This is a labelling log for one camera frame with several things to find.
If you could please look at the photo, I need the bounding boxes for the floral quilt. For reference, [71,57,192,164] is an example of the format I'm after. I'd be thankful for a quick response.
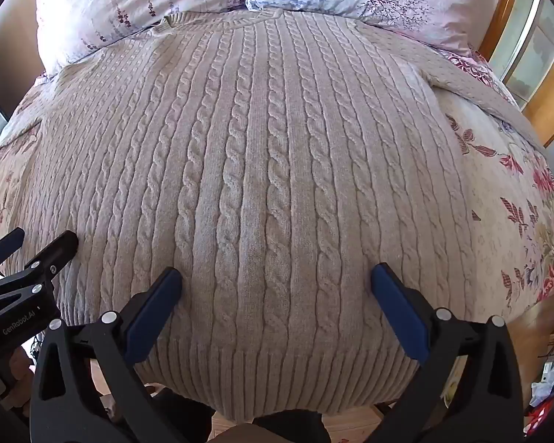
[0,41,554,324]

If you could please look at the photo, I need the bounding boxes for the wooden headboard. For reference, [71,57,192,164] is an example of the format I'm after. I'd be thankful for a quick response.
[478,0,554,148]

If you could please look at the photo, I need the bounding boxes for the cream knitted pillow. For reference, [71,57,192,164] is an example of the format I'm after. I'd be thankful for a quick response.
[0,9,548,425]

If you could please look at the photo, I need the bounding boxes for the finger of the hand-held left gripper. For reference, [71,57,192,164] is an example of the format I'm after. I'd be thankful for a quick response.
[0,231,79,294]
[0,227,26,271]

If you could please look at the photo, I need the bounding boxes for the person's dark pants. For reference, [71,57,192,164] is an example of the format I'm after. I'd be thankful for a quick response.
[143,388,331,443]

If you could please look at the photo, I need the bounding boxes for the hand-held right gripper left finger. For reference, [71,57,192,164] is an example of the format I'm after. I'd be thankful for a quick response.
[29,267,184,443]

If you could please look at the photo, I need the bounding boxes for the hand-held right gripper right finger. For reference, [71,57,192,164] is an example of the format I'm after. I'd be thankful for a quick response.
[370,262,526,443]

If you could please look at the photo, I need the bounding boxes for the lavender print pillow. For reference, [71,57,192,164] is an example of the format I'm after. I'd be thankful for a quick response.
[34,0,254,77]

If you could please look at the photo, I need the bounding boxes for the pile of clutter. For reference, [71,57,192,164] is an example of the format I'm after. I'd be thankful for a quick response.
[530,302,554,425]

